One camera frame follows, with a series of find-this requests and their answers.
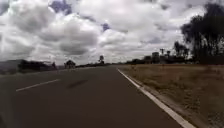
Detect dark roadside trees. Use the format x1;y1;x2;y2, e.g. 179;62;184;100
17;59;58;73

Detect dry grass verge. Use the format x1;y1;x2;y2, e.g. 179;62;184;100
118;63;224;128

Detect white road edge line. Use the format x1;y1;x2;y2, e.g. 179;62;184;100
116;68;197;128

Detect group of tall dark trees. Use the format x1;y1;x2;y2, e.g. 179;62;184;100
180;2;224;65

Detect white dashed centre line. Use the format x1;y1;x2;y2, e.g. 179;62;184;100
15;78;62;93

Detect grey asphalt road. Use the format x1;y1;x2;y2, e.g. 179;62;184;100
0;65;186;128

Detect tall slim tree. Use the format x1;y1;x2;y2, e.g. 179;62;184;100
98;54;106;65

